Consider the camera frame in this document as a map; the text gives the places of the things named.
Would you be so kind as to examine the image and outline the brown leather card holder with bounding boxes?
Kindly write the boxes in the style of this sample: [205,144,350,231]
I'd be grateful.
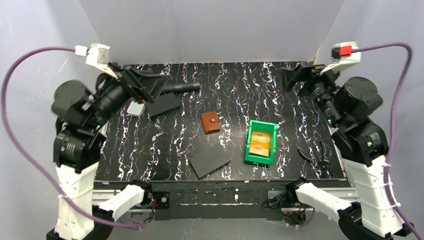
[200,111,221,134]

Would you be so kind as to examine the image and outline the green plastic card tray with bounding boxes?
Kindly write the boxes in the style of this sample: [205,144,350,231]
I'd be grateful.
[244,120,277,166]

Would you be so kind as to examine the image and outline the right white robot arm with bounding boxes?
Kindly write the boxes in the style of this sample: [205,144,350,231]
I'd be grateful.
[277,62,414,240]

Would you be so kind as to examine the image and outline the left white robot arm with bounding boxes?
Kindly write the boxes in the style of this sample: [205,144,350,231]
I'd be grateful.
[46,64,170,240]

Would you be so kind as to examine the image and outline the gold VIP credit card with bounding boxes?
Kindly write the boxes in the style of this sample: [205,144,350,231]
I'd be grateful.
[251,130,272,142]

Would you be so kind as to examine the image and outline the cards in green tray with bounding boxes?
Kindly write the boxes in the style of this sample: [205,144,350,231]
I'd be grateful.
[248,139,271,157]

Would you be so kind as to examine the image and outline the white plastic box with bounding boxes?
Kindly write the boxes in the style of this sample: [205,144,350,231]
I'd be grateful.
[126,101,146,118]

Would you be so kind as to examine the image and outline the black foam block front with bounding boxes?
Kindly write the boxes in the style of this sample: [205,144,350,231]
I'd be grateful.
[188,144,231,180]

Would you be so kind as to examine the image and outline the black corrugated hose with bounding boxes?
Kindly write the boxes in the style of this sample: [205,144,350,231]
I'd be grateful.
[158,82,202,95]

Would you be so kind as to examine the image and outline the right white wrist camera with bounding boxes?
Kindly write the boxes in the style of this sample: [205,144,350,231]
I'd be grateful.
[319,41,361,75]

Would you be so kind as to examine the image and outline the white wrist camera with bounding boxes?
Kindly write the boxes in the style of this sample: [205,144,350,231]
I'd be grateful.
[74,43,118,79]
[319,41,361,75]

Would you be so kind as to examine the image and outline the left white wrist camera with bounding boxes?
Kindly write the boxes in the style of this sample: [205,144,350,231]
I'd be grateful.
[74,43,118,79]

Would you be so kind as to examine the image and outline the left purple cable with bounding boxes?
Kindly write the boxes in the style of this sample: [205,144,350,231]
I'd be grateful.
[0,46,147,231]

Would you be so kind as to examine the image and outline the purple cable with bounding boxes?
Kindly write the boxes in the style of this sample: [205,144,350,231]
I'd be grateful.
[0,46,147,231]
[264,42,424,240]

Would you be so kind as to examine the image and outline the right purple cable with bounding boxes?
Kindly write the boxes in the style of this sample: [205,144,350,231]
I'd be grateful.
[264,42,424,240]

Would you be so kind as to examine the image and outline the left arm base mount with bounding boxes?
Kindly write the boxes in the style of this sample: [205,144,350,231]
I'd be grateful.
[129,191,171,227]

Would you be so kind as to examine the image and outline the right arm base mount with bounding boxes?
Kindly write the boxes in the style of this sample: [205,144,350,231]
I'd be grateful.
[262,188,316,229]

